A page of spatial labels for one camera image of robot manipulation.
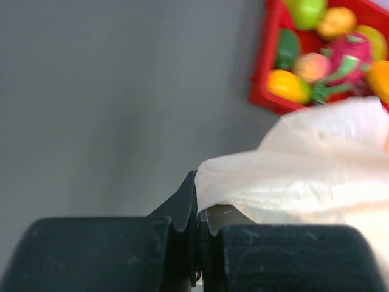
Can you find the pink peach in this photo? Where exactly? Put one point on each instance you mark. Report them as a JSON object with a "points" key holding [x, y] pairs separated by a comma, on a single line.
{"points": [[311, 67]]}

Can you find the orange fruit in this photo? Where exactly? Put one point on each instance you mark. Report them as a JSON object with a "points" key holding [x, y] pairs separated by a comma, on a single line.
{"points": [[377, 79]]}

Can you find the green pear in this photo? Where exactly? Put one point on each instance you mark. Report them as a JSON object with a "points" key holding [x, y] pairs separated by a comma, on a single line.
{"points": [[306, 14]]}

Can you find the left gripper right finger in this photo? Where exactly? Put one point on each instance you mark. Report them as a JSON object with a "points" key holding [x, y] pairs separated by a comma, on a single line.
{"points": [[236, 254]]}

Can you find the yellow green mango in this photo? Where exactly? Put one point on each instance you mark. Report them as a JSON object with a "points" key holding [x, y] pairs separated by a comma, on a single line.
{"points": [[289, 86]]}

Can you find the red strawberry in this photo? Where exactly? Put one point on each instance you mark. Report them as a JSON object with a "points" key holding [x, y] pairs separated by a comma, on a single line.
{"points": [[350, 57]]}

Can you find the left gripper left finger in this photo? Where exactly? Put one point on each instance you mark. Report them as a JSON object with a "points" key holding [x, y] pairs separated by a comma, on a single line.
{"points": [[152, 253]]}

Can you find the translucent banana print plastic bag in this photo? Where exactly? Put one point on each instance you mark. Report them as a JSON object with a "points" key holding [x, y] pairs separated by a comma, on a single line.
{"points": [[323, 165]]}

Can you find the orange fruit taken from bag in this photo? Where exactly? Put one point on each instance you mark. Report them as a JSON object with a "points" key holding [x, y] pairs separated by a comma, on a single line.
{"points": [[336, 21]]}

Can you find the green avocado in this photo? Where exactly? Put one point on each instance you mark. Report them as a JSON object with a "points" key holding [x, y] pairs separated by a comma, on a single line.
{"points": [[288, 49]]}

